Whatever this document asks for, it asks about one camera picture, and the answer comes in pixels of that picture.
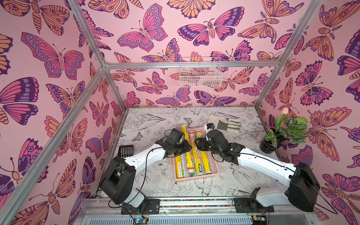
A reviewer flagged yellow red wrap roll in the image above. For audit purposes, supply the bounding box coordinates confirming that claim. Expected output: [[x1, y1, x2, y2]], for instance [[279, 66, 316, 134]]
[[181, 125, 196, 177], [175, 156, 184, 179]]

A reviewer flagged yellow wrap box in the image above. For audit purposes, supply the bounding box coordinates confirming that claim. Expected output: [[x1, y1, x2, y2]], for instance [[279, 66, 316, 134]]
[[196, 131, 212, 174]]

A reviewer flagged pink plastic basket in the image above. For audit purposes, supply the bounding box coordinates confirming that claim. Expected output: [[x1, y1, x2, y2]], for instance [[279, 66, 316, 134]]
[[173, 125, 219, 181]]

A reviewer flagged potted green plant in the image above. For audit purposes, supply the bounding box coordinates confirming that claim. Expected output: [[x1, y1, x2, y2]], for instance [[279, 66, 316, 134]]
[[260, 107, 308, 154]]

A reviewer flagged clear green wrap roll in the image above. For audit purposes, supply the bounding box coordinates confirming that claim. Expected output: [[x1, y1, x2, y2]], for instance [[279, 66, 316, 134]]
[[181, 154, 188, 178]]

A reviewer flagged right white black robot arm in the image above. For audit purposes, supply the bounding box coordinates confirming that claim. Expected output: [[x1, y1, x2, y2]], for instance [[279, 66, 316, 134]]
[[195, 123, 320, 212]]

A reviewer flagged black slotted scoop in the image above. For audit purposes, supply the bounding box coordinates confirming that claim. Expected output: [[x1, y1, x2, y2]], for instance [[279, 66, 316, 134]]
[[117, 145, 134, 158]]

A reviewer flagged folded beige striped cloth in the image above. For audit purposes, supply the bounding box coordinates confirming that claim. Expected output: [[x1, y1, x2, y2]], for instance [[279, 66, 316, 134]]
[[205, 115, 242, 133]]

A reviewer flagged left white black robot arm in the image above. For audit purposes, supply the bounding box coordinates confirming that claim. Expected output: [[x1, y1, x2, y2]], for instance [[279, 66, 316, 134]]
[[99, 128, 191, 208]]

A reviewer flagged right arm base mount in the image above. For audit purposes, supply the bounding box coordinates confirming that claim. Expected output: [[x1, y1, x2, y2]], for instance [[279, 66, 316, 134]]
[[232, 197, 275, 213]]

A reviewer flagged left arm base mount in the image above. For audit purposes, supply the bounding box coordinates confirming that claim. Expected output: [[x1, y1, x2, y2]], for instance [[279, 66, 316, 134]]
[[121, 198, 160, 216]]

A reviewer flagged aluminium front rail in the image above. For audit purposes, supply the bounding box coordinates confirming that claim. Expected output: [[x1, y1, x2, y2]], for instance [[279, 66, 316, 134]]
[[75, 196, 321, 225]]

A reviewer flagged white wire wall basket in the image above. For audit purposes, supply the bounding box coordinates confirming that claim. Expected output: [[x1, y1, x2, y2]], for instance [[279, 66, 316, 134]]
[[179, 61, 223, 88]]

